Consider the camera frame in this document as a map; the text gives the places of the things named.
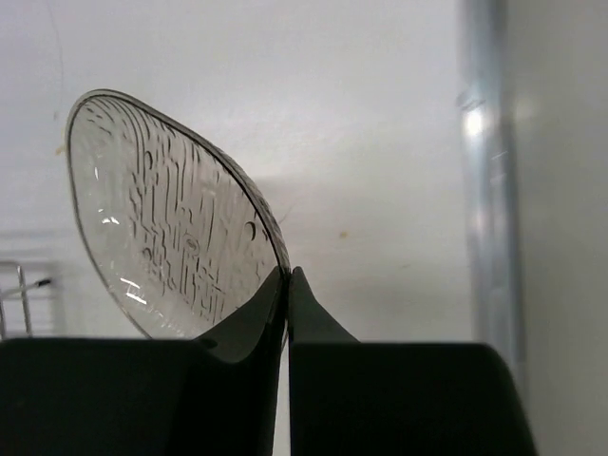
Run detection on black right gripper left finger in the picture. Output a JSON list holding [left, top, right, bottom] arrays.
[[1, 267, 287, 455]]

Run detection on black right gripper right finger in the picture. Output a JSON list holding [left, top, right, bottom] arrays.
[[288, 269, 537, 456]]

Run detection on clear glass plate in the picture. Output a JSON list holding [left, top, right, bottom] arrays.
[[66, 89, 290, 338]]

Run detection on chrome wire dish rack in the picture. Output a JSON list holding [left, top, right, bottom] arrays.
[[1, 260, 53, 340]]

